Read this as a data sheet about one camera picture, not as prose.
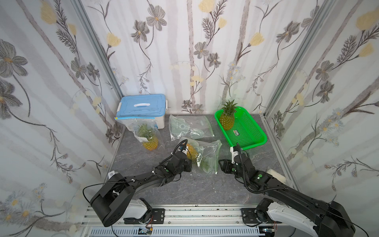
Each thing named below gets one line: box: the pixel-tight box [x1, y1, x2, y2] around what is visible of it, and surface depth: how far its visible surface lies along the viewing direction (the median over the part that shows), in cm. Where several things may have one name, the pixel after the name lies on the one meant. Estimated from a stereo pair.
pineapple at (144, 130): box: [137, 123, 159, 151], surface depth 88 cm
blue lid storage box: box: [114, 93, 168, 129], surface depth 104 cm
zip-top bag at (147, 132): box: [125, 118, 165, 151], surface depth 88 cm
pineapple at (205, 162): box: [186, 143, 213, 172], surface depth 89 cm
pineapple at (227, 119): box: [219, 99, 238, 131], surface depth 103 cm
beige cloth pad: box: [266, 168, 287, 185], surface depth 90 cm
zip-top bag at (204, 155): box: [180, 136, 223, 175], surface depth 89 cm
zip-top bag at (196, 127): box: [168, 114, 215, 141], surface depth 113 cm
